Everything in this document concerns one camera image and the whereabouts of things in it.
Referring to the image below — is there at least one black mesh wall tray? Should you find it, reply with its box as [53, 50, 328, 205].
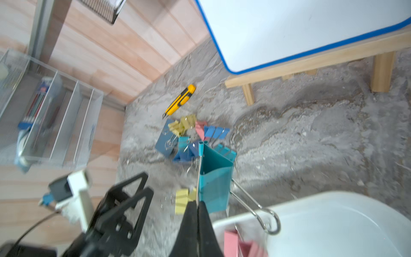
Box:
[80, 0, 126, 25]

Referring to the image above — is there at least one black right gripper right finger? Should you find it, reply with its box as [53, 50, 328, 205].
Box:
[198, 201, 223, 257]

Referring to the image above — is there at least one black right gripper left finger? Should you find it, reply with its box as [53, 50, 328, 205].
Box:
[169, 201, 199, 257]

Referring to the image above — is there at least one small wooden easel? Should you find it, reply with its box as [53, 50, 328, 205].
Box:
[225, 25, 411, 106]

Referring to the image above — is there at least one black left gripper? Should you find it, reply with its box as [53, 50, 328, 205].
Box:
[62, 172, 154, 257]

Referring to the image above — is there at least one yellow binder clip on floor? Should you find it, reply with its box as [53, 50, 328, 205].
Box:
[174, 188, 197, 215]

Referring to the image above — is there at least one teal binder clip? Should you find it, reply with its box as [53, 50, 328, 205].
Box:
[214, 143, 237, 162]
[197, 141, 281, 236]

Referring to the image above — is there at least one white plastic storage box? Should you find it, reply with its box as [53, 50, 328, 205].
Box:
[213, 191, 411, 257]

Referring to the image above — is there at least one blue binder clip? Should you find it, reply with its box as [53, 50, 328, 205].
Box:
[172, 140, 199, 164]
[204, 126, 230, 140]

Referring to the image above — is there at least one pink binder clip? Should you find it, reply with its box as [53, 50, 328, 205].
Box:
[239, 241, 268, 257]
[195, 121, 208, 141]
[224, 230, 239, 257]

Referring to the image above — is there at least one white wire mesh shelf rack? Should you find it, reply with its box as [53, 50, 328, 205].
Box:
[1, 49, 104, 172]

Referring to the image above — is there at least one pink binder clip in pile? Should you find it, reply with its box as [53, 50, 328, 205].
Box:
[195, 121, 208, 141]

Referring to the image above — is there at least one yellow black utility knife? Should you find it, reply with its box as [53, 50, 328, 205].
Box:
[162, 84, 196, 119]

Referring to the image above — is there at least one white board blue frame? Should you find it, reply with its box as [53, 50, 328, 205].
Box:
[197, 0, 411, 75]

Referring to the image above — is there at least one white blue item in rack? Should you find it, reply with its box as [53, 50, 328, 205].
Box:
[14, 128, 36, 174]

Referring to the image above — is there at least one aluminium frame rail left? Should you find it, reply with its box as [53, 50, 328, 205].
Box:
[27, 0, 55, 60]

